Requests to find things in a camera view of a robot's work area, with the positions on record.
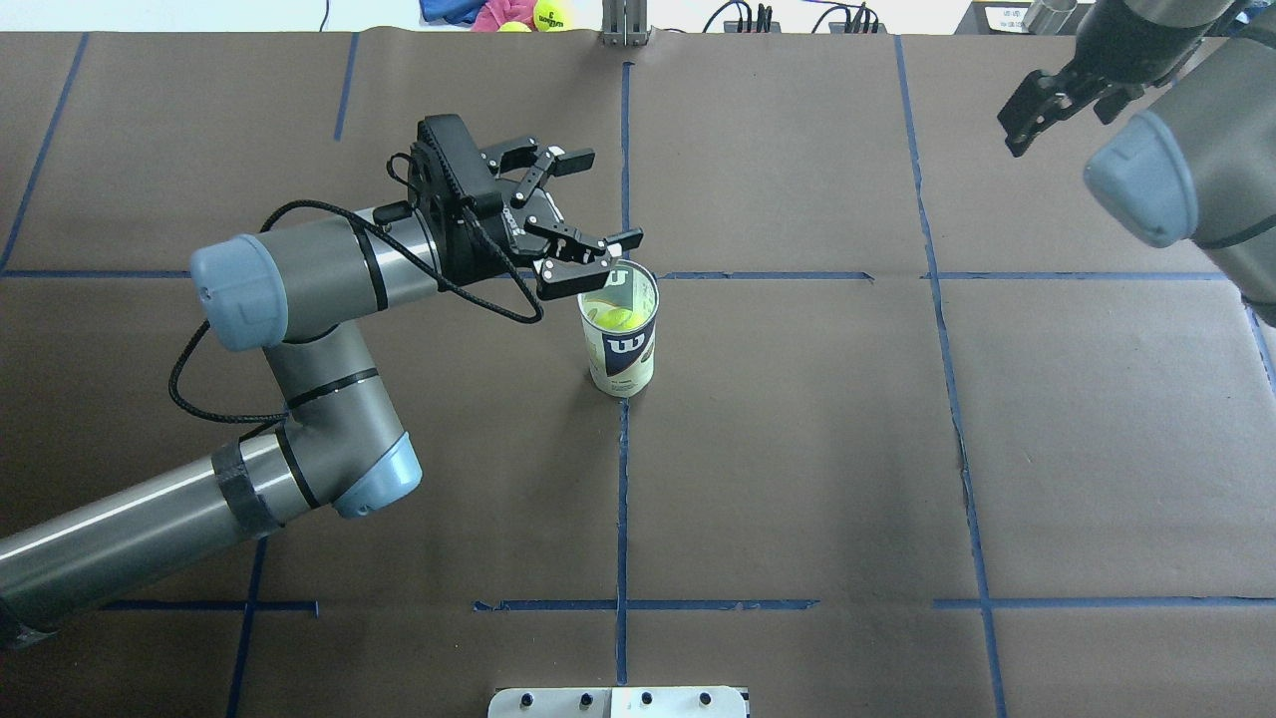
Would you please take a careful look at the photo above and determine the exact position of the aluminium frame post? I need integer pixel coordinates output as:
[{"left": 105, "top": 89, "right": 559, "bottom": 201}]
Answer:
[{"left": 600, "top": 0, "right": 651, "bottom": 47}]

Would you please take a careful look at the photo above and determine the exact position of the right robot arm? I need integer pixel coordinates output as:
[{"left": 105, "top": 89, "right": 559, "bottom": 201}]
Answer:
[{"left": 997, "top": 1, "right": 1275, "bottom": 324}]

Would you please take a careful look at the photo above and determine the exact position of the blue cloth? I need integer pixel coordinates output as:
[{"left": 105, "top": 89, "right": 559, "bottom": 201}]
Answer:
[{"left": 419, "top": 0, "right": 486, "bottom": 26}]

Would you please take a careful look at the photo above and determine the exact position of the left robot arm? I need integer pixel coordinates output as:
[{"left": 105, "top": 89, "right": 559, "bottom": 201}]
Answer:
[{"left": 3, "top": 117, "right": 652, "bottom": 650}]

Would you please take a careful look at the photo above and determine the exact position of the pink cloth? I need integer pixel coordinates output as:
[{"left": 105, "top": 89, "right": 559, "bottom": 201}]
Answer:
[{"left": 471, "top": 0, "right": 536, "bottom": 33}]

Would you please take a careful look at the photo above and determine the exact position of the tennis ball table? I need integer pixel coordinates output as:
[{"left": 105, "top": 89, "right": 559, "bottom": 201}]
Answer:
[{"left": 591, "top": 306, "right": 647, "bottom": 333}]

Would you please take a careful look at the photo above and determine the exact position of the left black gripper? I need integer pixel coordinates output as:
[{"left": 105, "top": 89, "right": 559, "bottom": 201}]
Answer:
[{"left": 439, "top": 138, "right": 644, "bottom": 301}]

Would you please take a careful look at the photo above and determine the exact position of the white camera mast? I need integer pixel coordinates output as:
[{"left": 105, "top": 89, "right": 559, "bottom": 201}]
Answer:
[{"left": 486, "top": 685, "right": 752, "bottom": 717}]

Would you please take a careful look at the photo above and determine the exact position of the clear tennis ball can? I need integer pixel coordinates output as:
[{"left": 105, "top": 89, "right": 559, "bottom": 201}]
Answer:
[{"left": 577, "top": 259, "right": 660, "bottom": 397}]

